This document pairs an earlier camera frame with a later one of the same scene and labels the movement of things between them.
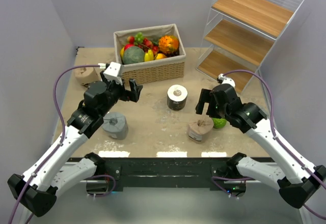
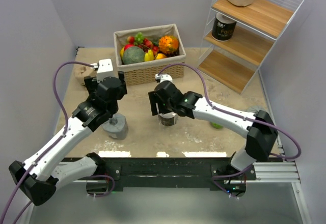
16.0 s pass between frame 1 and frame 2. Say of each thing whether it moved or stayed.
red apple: stayed
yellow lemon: stayed
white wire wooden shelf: stayed
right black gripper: moved
